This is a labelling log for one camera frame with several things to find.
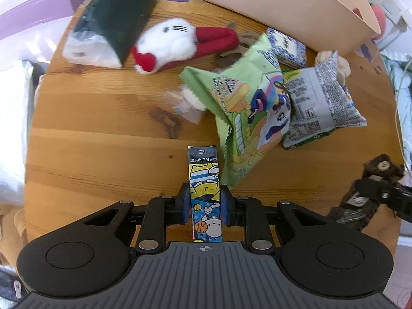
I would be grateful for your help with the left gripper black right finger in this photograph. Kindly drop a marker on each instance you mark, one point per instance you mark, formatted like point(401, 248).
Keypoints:
point(316, 253)

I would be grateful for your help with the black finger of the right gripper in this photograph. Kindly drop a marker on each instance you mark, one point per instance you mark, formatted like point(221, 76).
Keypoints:
point(397, 197)

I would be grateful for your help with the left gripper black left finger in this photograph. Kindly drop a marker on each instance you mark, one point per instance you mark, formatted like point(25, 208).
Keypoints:
point(97, 251)

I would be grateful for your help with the brown plush hair clip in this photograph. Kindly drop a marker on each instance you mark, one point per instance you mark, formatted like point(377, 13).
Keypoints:
point(357, 211)

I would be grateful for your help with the grey green snack bag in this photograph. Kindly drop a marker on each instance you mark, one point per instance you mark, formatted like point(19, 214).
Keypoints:
point(320, 105)

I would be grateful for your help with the blue cartoon candy box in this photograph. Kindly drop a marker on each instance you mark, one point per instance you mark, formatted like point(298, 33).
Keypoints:
point(204, 186)

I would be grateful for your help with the green cartoon snack bag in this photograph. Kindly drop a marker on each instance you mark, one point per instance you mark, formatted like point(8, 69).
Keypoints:
point(251, 107)

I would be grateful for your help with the light blue cloth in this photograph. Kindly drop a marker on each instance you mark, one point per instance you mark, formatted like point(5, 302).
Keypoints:
point(398, 67)

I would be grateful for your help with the beige bow hair accessory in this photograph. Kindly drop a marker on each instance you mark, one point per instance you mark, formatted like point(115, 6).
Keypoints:
point(343, 67)

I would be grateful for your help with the pink burger toy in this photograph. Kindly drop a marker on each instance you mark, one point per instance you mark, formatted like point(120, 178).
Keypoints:
point(379, 19)

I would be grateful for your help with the blue white patterned box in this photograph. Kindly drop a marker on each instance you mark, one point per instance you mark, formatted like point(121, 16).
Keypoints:
point(289, 51)

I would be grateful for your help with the clear plastic wrapped item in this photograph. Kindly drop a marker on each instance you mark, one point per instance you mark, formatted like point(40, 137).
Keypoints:
point(186, 104)

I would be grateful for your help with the beige plastic storage bin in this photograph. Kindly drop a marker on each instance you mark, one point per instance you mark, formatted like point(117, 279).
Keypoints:
point(313, 22)

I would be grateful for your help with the white red plush toy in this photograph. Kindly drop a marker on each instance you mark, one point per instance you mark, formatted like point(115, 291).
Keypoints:
point(176, 41)

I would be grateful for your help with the dark green tissue pack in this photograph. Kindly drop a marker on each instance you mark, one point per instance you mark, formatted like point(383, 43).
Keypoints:
point(106, 32)

